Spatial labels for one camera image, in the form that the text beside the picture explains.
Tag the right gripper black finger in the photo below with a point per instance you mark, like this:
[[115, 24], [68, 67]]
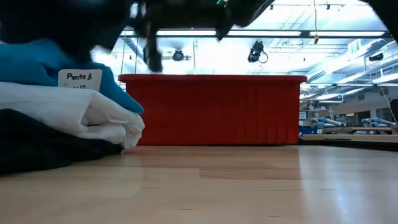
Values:
[[224, 25], [153, 53]]

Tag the dark navy garment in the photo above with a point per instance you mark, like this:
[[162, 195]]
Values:
[[62, 21]]

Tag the white shirt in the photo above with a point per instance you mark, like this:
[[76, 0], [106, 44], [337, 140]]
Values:
[[62, 109]]

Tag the black pants garment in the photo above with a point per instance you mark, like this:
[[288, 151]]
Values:
[[40, 143]]

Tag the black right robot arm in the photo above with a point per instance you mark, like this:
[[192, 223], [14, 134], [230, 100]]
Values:
[[388, 12]]

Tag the pale blue background robot arm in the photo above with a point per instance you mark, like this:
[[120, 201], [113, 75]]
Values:
[[377, 121], [326, 121]]

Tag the red plastic laundry basket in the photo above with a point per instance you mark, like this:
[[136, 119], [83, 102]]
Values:
[[214, 112]]

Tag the white handwritten label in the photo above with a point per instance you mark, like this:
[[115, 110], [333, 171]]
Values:
[[80, 79]]

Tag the black overhead beam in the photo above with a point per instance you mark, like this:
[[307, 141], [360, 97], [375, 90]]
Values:
[[304, 33]]

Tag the light wooden desk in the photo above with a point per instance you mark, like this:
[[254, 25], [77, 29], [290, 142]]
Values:
[[348, 138]]

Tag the black round hanging camera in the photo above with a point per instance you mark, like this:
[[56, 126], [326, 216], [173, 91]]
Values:
[[178, 55]]

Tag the black dome camera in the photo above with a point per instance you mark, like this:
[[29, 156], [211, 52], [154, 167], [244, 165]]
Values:
[[376, 57]]

